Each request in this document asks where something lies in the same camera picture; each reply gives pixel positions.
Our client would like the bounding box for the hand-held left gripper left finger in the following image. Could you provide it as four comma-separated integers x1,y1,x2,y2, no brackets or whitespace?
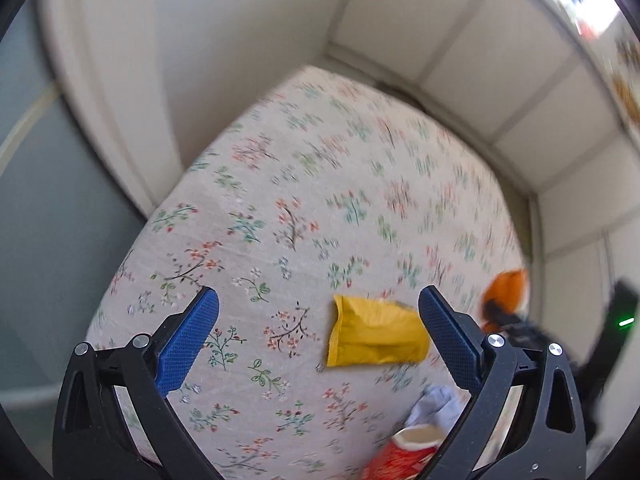
52,286,222,480

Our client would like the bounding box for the orange plastic wrapper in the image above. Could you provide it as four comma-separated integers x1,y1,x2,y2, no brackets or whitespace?
481,269,530,333

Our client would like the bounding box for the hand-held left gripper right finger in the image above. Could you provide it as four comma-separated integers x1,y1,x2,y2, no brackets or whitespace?
418,285,587,480

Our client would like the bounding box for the crumpled white tissue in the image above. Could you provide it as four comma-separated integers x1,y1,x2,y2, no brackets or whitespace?
404,385,464,429

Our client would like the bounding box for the yellow padded packet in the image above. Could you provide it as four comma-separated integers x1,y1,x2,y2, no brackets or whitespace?
326,294,432,368

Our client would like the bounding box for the red paper cup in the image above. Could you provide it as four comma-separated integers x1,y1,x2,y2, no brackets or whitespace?
360,424,447,480

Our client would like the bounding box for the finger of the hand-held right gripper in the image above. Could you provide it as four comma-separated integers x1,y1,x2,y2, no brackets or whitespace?
482,297,578,361

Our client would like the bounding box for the floral tablecloth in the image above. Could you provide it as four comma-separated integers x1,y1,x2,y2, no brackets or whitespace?
85,64,532,480

